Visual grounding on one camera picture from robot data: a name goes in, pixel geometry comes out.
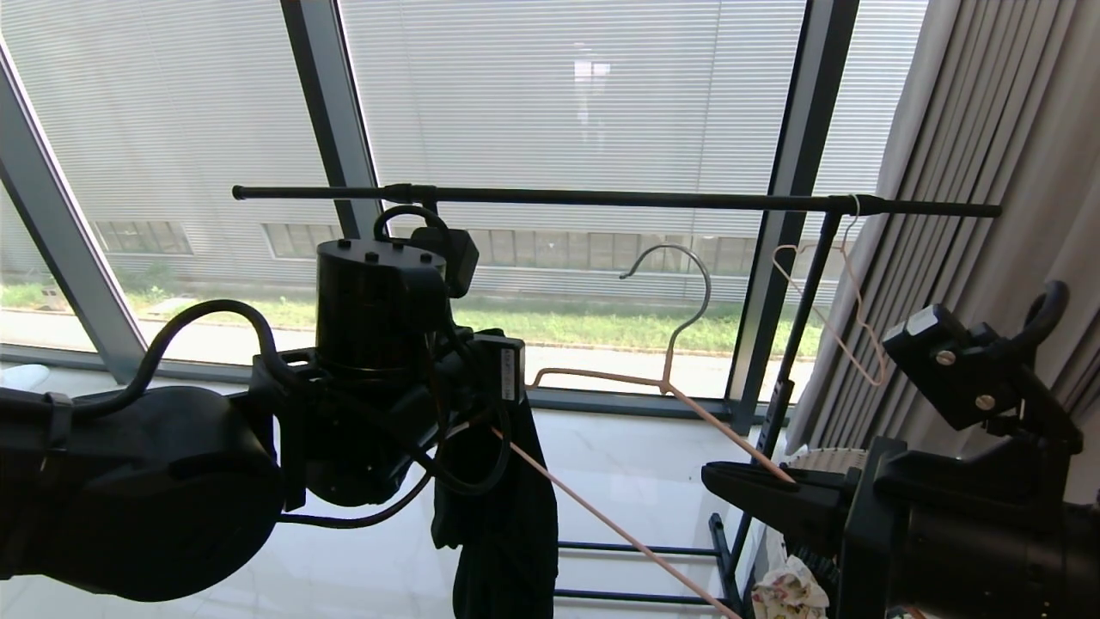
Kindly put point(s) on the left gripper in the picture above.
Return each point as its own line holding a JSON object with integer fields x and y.
{"x": 490, "y": 370}

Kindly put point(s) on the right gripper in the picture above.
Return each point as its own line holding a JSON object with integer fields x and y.
{"x": 945, "y": 559}

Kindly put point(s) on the black garment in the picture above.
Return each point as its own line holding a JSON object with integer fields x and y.
{"x": 507, "y": 533}

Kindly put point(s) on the pink clothes hanger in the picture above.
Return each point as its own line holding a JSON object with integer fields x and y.
{"x": 667, "y": 387}
{"x": 858, "y": 301}

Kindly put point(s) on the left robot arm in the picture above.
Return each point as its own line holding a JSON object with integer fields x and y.
{"x": 155, "y": 490}

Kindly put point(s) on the white laundry basket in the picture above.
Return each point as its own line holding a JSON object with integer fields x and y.
{"x": 825, "y": 458}

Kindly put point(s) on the black clothes rack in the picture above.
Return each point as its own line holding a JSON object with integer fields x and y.
{"x": 644, "y": 199}

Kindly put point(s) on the cream printed garment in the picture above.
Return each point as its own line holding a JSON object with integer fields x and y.
{"x": 786, "y": 593}

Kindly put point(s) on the beige curtain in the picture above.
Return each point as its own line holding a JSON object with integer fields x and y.
{"x": 988, "y": 172}

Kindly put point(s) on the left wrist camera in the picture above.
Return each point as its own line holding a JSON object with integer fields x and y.
{"x": 451, "y": 258}

